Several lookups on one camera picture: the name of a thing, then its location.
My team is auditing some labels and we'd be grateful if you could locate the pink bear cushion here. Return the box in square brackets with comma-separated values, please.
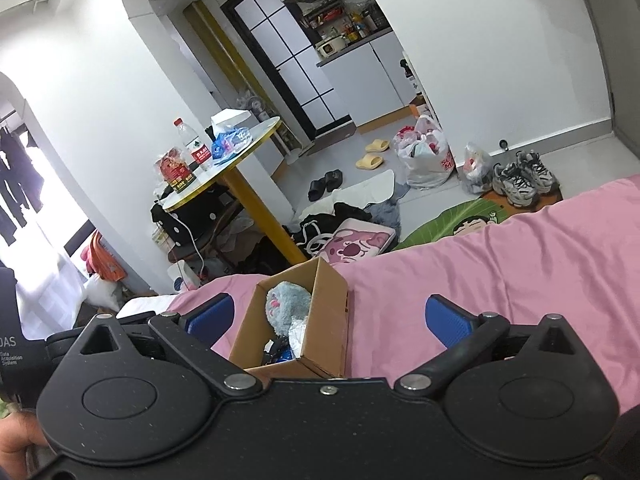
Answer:
[312, 218, 393, 265]

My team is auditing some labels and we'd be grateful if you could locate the large white plastic bag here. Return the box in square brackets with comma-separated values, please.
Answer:
[392, 115, 456, 190]

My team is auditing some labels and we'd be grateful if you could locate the black clothing pile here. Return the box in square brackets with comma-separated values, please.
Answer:
[290, 202, 373, 258]

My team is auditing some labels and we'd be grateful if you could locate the blue plastic bag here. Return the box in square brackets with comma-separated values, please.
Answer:
[211, 124, 251, 161]

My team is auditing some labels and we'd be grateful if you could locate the black-framed sliding door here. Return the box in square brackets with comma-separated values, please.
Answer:
[220, 0, 356, 142]

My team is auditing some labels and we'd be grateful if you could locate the white kitchen cabinet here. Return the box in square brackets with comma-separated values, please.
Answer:
[316, 27, 416, 126]

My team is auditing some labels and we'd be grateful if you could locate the kitchen shelf with bottles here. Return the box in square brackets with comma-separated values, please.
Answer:
[297, 0, 393, 43]

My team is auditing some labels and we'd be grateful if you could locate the white cable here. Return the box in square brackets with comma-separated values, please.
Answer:
[170, 215, 206, 281]

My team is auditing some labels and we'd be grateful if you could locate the grey wardrobe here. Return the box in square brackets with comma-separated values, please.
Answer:
[577, 0, 640, 171]

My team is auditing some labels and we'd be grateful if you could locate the orange bag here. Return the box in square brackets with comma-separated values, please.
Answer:
[82, 232, 126, 283]

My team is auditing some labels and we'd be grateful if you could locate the white desk fan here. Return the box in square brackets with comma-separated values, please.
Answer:
[235, 90, 271, 121]

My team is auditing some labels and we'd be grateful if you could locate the white box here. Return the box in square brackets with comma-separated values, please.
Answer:
[210, 109, 251, 128]

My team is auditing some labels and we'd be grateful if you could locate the grey plush toy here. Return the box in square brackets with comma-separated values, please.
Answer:
[265, 281, 313, 336]

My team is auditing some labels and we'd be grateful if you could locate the small clear plastic bag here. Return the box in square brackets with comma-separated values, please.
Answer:
[460, 142, 496, 195]

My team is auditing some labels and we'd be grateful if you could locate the grey and white sneaker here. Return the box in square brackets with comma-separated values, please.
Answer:
[492, 162, 538, 207]
[515, 151, 558, 193]

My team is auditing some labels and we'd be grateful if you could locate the white floor mat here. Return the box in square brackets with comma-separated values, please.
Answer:
[305, 170, 396, 211]

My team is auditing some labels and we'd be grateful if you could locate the cardboard box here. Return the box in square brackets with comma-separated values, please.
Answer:
[229, 257, 349, 380]

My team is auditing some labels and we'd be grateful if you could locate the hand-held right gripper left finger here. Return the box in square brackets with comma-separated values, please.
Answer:
[77, 292, 263, 392]

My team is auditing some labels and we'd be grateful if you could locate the red-capped water bottle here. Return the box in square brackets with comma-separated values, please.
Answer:
[173, 118, 213, 171]

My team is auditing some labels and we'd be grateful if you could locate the black polka dot bag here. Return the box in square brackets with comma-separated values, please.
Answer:
[151, 185, 236, 248]

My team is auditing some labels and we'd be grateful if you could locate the pink bedsheet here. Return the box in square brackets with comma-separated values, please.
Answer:
[165, 175, 640, 416]

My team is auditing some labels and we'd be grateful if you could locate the orange shoe mat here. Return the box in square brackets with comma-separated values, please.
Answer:
[487, 187, 563, 208]

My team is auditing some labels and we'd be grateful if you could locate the white appliance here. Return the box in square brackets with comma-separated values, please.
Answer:
[167, 260, 201, 293]

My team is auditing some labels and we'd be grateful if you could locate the red snack jar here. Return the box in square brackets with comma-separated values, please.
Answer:
[154, 146, 195, 195]

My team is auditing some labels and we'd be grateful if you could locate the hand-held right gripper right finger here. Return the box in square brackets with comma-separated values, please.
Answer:
[395, 294, 583, 393]

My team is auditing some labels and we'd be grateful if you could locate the black feathery cloth piece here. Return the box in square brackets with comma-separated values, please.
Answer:
[262, 339, 291, 367]

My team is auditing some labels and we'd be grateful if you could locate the green leaf-shaped rug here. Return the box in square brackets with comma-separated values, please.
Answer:
[390, 197, 513, 251]

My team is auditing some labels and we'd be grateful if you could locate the white pillow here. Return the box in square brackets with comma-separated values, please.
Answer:
[120, 294, 177, 317]

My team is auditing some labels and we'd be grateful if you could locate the round yellow-edged table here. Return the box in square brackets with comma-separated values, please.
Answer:
[162, 116, 308, 266]

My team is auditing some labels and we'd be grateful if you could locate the person's left hand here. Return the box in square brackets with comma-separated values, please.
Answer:
[0, 407, 49, 466]

